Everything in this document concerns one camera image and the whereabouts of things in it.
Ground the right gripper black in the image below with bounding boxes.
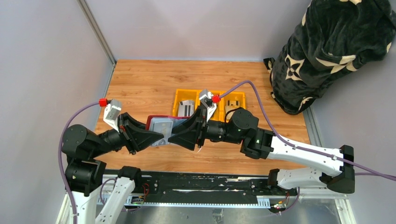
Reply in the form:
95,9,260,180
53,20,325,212
168,105,243,150

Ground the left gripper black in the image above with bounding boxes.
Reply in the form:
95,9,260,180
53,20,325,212
91,111,165,156

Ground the red card holder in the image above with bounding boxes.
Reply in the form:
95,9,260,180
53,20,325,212
146,115,189,147

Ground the silver VIP credit card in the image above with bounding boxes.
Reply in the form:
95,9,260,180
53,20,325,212
149,121,173,147

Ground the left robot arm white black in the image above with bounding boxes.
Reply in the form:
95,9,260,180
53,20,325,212
62,113,164,224

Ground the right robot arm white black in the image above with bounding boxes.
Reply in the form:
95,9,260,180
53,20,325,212
168,108,355,195

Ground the white striped cards stack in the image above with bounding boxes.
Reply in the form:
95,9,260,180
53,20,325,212
177,100,195,117

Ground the gold cards stack in bin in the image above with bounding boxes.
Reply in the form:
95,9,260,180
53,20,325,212
225,100,240,113

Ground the middle yellow bin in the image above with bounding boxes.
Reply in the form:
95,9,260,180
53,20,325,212
198,91,222,120

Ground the right yellow bin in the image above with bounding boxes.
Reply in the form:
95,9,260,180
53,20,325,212
221,91,247,113

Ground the black patterned blanket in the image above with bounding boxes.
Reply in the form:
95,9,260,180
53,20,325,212
263,0,396,115

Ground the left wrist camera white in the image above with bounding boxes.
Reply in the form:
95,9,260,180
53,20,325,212
103,99,122,132

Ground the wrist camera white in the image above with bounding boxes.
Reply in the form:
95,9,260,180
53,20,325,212
199,89,217,121
103,99,122,132

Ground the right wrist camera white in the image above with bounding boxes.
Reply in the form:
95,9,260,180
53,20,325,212
199,89,217,121

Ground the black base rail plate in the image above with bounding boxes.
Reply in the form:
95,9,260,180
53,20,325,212
126,171,297,208

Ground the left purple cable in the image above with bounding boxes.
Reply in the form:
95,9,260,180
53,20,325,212
58,98,109,224

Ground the aluminium frame post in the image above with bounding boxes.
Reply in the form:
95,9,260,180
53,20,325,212
77,0,117,67

